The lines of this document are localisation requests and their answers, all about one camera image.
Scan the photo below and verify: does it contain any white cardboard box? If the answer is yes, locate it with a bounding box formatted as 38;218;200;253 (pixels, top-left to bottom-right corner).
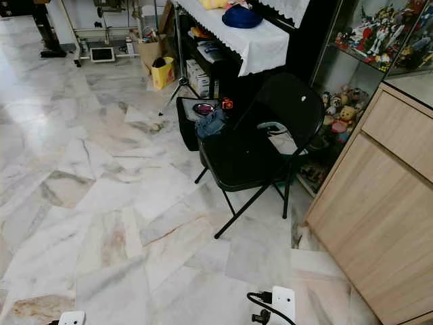
186;60;211;98

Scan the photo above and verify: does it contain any yellow bear plush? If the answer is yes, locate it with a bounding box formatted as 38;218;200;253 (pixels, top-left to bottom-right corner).
337;106;360;133

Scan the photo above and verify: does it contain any glass display cabinet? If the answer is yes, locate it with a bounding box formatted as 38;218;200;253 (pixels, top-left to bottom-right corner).
294;0;433;198

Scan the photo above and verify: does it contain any white cloth bag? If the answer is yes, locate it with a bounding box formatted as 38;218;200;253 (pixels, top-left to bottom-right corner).
256;121;300;156

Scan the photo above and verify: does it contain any white framed tablet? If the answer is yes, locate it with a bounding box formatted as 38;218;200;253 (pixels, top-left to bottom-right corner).
90;47;115;64

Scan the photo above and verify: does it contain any white metal rack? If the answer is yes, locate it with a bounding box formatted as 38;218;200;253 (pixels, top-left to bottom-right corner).
61;0;158;68

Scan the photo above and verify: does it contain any light wooden cabinet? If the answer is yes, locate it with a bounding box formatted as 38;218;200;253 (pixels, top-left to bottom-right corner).
303;81;433;325

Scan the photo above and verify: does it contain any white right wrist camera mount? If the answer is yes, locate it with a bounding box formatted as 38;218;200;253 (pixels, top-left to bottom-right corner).
271;286;296;325

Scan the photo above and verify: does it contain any black fabric bag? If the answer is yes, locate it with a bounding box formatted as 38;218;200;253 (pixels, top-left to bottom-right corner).
176;97;222;152

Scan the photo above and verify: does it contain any yellow plush toy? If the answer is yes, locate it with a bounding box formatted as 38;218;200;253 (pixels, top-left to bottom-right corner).
200;0;231;10

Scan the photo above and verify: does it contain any black tripod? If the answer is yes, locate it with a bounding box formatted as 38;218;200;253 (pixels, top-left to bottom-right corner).
159;7;195;117

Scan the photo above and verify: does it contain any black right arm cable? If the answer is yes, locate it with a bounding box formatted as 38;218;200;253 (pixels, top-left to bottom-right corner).
247;291;296;325

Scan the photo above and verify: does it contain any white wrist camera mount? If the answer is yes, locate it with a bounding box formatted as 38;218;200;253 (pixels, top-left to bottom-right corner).
59;311;86;325
271;286;296;325

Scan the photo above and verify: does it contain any tall black furniture piece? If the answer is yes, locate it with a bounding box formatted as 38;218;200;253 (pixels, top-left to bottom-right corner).
174;0;342;109

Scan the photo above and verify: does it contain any blue denim cloth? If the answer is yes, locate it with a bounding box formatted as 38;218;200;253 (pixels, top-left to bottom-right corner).
195;110;228;140

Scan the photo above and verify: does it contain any black floor stand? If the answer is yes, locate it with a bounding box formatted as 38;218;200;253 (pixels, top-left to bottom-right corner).
31;0;68;59

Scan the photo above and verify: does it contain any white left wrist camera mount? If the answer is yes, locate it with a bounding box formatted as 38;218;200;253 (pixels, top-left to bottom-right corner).
59;311;86;325

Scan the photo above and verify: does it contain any yellow paper bag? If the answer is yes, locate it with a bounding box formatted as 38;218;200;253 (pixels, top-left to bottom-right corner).
151;57;176;91

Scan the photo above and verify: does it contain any white red toy robot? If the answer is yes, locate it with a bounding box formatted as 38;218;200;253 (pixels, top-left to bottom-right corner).
360;8;396;58

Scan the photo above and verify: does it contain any small white lace cloth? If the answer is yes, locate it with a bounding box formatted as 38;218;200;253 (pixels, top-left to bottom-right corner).
257;0;311;28

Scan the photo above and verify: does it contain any blue cap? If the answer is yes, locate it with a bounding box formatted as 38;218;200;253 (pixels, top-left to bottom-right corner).
222;5;263;29

